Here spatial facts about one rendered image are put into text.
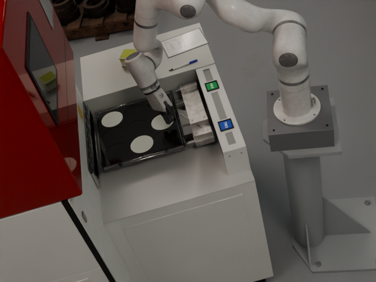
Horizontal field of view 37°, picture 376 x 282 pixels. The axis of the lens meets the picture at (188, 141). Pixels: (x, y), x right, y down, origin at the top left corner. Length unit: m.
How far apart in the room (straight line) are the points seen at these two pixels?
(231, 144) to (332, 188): 1.15
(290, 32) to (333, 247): 1.34
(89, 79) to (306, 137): 1.07
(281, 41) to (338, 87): 1.85
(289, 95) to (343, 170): 1.19
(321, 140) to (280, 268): 0.90
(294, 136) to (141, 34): 0.72
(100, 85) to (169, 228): 0.76
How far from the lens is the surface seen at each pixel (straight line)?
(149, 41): 2.11
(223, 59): 4.16
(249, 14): 1.98
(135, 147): 2.36
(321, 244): 2.98
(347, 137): 3.47
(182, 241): 2.42
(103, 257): 2.11
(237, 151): 2.16
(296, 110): 2.24
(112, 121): 2.52
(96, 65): 2.77
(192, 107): 2.49
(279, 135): 2.24
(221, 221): 2.36
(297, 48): 1.97
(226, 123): 2.25
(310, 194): 2.63
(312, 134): 2.24
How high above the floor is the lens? 2.52
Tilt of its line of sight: 44 degrees down
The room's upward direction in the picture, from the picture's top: 17 degrees counter-clockwise
